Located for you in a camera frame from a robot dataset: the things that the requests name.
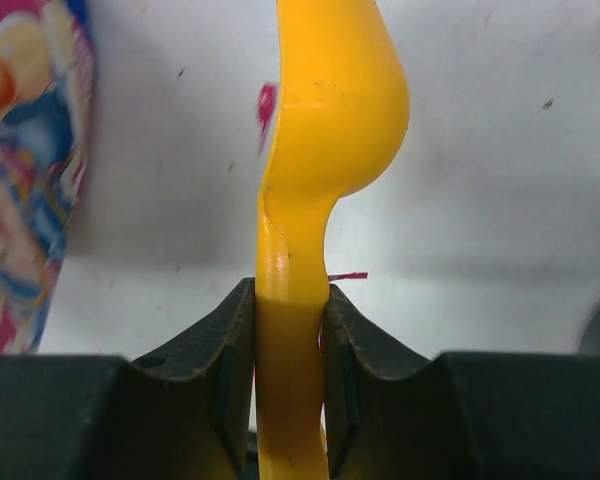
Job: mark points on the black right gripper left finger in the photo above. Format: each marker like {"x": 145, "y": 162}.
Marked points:
{"x": 180, "y": 411}

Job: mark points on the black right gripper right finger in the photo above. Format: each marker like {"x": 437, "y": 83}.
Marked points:
{"x": 394, "y": 414}

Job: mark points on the yellow plastic scoop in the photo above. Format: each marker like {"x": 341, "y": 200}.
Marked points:
{"x": 342, "y": 116}

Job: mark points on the pink pet food bag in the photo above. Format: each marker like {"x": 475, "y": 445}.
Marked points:
{"x": 47, "y": 66}

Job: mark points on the pink tape scrap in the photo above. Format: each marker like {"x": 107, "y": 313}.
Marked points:
{"x": 348, "y": 276}

